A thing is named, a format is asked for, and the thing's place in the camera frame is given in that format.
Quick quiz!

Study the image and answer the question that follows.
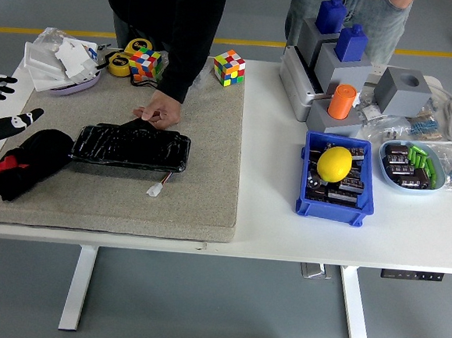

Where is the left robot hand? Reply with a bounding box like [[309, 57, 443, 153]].
[[0, 74, 48, 150]]

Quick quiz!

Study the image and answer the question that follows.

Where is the person's left hand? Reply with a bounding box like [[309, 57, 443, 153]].
[[130, 89, 183, 132]]

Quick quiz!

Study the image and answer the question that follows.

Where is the black rag with red patch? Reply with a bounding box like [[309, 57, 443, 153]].
[[0, 124, 77, 208]]

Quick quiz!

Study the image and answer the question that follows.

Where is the black table control panel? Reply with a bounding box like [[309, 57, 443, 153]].
[[379, 268, 447, 283]]

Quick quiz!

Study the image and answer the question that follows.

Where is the clear bag of metal nuts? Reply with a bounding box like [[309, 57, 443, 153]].
[[192, 62, 212, 92]]

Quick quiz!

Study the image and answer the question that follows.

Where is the multicolour puzzle cube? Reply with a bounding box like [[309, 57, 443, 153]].
[[212, 48, 247, 89], [127, 46, 165, 84]]

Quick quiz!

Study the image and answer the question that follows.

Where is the white flat plate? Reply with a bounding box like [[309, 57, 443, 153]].
[[30, 70, 77, 96]]

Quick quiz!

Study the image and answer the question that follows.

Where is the grey-brown mat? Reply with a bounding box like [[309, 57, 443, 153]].
[[0, 41, 251, 245]]

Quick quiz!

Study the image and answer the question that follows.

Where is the yellow tape measure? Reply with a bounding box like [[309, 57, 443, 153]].
[[106, 51, 133, 78], [124, 37, 155, 59]]

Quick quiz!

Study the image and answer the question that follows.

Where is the purple tray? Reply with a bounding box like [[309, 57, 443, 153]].
[[48, 65, 102, 99]]

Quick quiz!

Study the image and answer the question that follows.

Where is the clear plastic bag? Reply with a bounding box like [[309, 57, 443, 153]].
[[31, 26, 76, 52]]

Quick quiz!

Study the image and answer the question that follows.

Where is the person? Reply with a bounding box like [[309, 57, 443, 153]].
[[92, 0, 230, 135], [282, 0, 416, 69]]

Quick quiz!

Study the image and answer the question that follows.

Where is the grey holder block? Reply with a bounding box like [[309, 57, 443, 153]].
[[297, 16, 343, 69], [312, 41, 374, 100], [304, 98, 366, 140]]

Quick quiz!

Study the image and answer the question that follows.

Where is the black capacitor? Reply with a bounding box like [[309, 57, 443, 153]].
[[326, 187, 361, 207], [347, 145, 367, 162], [338, 176, 367, 195], [306, 172, 325, 191]]

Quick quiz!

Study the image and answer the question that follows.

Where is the yellow lemon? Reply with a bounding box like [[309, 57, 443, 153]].
[[315, 144, 354, 185]]

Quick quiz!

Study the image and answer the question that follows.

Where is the orange cylinder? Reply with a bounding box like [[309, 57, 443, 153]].
[[326, 83, 359, 122]]

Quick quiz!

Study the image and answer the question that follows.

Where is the white table leg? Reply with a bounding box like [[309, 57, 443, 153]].
[[58, 243, 100, 333], [334, 264, 377, 338]]

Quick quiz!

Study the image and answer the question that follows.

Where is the blue plastic bin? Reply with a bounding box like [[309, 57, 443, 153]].
[[294, 129, 382, 229]]

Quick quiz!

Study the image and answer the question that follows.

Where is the blue bottle-shaped block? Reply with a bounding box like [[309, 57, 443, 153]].
[[333, 22, 371, 65], [313, 0, 349, 37]]

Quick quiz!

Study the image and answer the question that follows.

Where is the small bag of white parts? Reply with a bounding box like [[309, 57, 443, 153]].
[[353, 91, 384, 122]]

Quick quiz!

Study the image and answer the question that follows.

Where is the white power strip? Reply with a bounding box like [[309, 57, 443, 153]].
[[367, 61, 389, 87]]

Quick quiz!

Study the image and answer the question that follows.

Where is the clear bag with plug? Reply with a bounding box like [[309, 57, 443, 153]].
[[359, 112, 414, 148]]

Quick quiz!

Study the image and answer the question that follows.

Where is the grey cube with round hole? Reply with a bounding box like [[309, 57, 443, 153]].
[[372, 65, 435, 119]]

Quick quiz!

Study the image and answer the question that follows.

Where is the brown capacitor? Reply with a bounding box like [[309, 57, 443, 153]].
[[384, 143, 411, 157], [384, 162, 416, 177], [383, 152, 411, 167]]

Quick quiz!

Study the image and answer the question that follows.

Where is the light blue dish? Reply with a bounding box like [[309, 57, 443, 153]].
[[375, 138, 450, 199]]

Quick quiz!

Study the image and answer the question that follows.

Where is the green cylindrical battery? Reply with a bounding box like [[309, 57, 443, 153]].
[[422, 158, 440, 190], [408, 143, 429, 158]]

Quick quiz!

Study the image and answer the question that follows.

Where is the black lanyard cord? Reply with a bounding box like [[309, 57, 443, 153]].
[[129, 74, 160, 91]]

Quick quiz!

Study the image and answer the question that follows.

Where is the white connector plug with wires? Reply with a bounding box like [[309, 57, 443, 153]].
[[146, 169, 174, 200]]

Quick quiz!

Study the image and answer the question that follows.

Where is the light grey enclosure box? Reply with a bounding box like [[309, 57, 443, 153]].
[[275, 44, 330, 125]]

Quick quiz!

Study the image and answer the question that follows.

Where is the metal bracket under table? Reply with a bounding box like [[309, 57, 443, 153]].
[[300, 262, 334, 282]]

